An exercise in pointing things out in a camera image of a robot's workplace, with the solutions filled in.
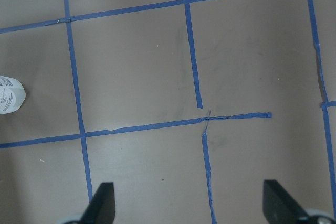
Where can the tennis ball can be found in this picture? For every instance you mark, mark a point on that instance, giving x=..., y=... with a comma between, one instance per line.
x=12, y=95

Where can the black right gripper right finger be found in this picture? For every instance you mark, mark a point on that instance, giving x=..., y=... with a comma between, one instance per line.
x=280, y=207

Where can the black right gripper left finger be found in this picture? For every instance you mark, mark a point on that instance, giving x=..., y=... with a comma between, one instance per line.
x=101, y=208

